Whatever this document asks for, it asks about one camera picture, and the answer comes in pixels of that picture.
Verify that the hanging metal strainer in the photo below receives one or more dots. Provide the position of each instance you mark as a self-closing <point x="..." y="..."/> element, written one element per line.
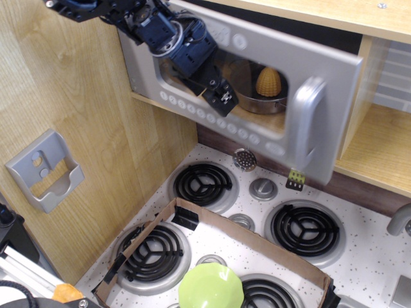
<point x="244" y="159"/>

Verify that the grey wall phone holder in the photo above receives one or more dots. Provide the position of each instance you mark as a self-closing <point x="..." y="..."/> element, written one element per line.
<point x="35" y="162"/>

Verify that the green plastic plate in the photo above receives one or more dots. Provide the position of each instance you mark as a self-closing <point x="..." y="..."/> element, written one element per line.
<point x="211" y="285"/>

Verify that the brown cardboard barrier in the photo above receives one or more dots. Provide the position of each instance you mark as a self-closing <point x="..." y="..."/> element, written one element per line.
<point x="189" y="215"/>

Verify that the grey toy microwave door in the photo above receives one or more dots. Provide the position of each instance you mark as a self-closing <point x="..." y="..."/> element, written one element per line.
<point x="294" y="89"/>

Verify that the steel pot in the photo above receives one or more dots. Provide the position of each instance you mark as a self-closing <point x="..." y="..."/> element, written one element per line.
<point x="243" y="78"/>

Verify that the front left stove burner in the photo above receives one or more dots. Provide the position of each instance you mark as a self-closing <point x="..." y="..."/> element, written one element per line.
<point x="158" y="263"/>

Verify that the black device at left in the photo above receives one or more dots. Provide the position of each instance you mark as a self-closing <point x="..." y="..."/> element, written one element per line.
<point x="15" y="236"/>

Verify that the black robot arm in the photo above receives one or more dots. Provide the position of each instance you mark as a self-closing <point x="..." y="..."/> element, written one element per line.
<point x="181" y="38"/>

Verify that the grey stove knob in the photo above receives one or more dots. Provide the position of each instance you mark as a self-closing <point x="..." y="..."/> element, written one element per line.
<point x="263" y="189"/>

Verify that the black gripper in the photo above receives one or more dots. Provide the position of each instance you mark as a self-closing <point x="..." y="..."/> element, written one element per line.
<point x="193" y="60"/>

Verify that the back right stove burner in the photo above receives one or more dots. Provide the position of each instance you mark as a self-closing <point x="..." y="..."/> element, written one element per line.
<point x="307" y="229"/>

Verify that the yellow toy corn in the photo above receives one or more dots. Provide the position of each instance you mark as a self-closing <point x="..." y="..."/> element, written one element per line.
<point x="268" y="83"/>

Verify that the orange toy food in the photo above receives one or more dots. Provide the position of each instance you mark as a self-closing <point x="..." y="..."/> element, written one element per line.
<point x="65" y="293"/>

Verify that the small silver stove knob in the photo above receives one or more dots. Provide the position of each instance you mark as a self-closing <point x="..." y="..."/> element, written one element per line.
<point x="244" y="221"/>

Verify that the front right stove burner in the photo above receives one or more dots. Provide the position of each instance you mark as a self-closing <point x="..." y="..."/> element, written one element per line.
<point x="262" y="290"/>

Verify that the grey faucet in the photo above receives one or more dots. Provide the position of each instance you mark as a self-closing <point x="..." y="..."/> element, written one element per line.
<point x="400" y="221"/>

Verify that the front silver stove knob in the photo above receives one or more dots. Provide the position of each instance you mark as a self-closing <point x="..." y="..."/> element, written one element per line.
<point x="211" y="258"/>

